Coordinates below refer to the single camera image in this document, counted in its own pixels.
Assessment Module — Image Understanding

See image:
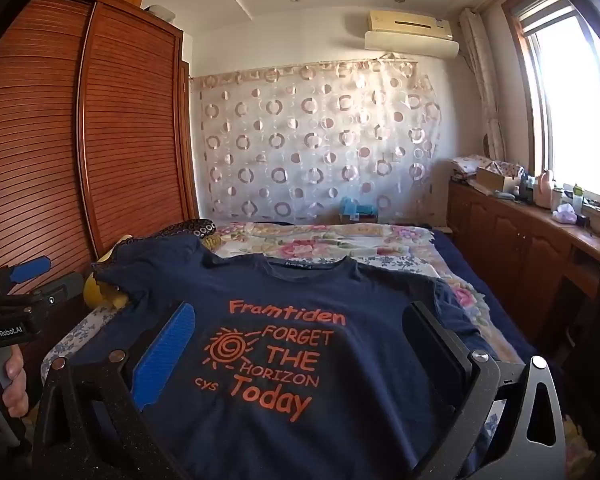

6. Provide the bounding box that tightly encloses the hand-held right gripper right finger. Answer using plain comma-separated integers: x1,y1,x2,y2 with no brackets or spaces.
402,301,567,480

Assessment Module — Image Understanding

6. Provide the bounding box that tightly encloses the person's left hand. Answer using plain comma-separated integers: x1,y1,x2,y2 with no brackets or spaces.
0,347,29,428

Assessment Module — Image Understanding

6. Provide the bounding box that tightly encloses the pink bottle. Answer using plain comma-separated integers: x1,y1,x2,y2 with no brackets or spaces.
535,169,555,208

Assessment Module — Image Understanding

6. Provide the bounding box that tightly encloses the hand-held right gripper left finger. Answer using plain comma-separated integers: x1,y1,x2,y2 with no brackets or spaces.
32,301,197,480

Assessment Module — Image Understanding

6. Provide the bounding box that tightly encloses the wooden framed window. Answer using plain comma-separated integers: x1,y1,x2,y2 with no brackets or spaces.
502,0,600,211

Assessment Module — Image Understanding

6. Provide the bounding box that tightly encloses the teal tissue box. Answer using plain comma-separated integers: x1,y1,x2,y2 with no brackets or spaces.
340,199,379,223

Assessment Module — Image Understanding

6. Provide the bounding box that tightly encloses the cream wall air conditioner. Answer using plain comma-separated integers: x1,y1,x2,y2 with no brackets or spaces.
364,9,460,58

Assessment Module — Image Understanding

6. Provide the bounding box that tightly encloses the dark patterned folded cloth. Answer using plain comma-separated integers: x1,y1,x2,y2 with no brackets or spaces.
152,217,218,241

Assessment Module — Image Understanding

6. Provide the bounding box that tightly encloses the sheer circle-patterned curtain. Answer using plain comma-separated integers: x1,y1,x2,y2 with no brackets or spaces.
192,57,443,223

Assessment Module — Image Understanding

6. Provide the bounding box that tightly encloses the dark chair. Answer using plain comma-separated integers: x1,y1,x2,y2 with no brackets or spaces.
560,255,600,411

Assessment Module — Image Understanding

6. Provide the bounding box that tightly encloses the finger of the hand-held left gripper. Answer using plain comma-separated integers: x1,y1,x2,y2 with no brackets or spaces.
9,256,52,284
30,272,84,307

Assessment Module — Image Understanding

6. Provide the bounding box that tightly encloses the patterned window curtain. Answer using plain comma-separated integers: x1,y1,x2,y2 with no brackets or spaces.
459,7,506,161

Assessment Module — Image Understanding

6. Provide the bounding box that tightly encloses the floral cloth bundle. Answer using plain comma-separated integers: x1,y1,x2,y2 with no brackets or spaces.
452,155,523,181

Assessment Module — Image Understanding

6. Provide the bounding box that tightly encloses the navy printed t-shirt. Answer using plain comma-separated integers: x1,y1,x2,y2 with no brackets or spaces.
75,237,526,480

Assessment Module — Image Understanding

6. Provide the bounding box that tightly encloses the wooden slatted wardrobe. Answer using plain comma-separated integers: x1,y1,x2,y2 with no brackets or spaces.
0,0,199,311

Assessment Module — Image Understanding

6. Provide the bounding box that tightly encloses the long wooden cabinet counter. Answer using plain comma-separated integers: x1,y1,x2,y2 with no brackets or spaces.
447,180,600,361

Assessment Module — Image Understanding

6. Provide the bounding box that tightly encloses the open cardboard box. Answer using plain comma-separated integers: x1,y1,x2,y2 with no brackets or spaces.
475,166,518,193

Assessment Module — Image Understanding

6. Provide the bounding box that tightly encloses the navy bed sheet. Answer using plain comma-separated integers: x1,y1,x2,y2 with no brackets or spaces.
432,227,561,376

